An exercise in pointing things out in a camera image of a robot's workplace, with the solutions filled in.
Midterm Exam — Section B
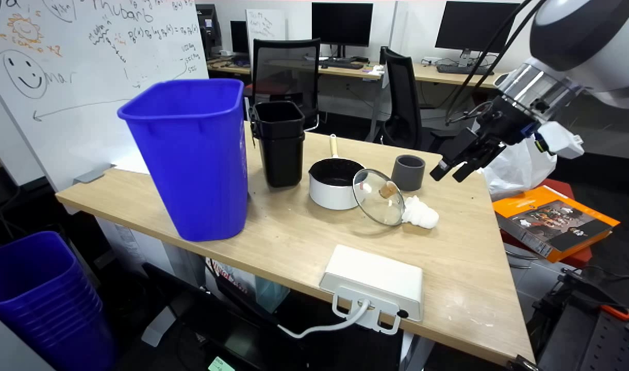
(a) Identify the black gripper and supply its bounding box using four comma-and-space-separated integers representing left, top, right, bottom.
430, 97, 537, 183

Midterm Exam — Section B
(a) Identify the glass lid with wooden knob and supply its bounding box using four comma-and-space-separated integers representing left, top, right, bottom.
353, 169, 404, 226

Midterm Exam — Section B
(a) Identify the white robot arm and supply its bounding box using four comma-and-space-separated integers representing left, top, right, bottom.
431, 0, 629, 182

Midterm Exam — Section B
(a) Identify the grey cup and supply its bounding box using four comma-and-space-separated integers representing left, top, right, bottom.
393, 155, 425, 191

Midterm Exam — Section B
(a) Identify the black office chair near desk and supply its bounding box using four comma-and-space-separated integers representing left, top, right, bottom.
378, 47, 436, 150

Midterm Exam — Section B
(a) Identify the white plastic bag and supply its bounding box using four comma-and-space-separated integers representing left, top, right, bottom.
483, 137, 558, 199

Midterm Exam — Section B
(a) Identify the wooden office desk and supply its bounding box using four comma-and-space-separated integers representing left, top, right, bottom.
209, 60, 499, 88

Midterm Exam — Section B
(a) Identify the orange book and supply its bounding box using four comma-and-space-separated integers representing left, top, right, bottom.
493, 185, 620, 262

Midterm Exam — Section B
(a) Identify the white power box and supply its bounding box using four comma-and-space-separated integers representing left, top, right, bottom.
321, 244, 423, 321

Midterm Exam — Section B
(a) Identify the black computer monitor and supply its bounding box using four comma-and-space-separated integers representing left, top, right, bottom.
436, 0, 519, 73

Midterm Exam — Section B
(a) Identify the black landfill bin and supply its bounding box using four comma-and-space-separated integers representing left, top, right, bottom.
252, 101, 305, 187

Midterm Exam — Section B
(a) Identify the black mesh office chair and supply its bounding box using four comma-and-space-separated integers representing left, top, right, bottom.
249, 39, 321, 130

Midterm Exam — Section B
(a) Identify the blue paper recycling bin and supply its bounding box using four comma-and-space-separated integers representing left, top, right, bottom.
118, 79, 247, 241

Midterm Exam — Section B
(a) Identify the right whiteboard with smiley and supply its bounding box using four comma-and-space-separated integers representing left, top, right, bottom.
0, 0, 206, 190

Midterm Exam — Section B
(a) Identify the stack of blue bins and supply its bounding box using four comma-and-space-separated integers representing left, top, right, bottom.
0, 230, 116, 371

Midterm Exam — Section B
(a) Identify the white power cable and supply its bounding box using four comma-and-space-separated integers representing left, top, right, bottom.
276, 298, 372, 342

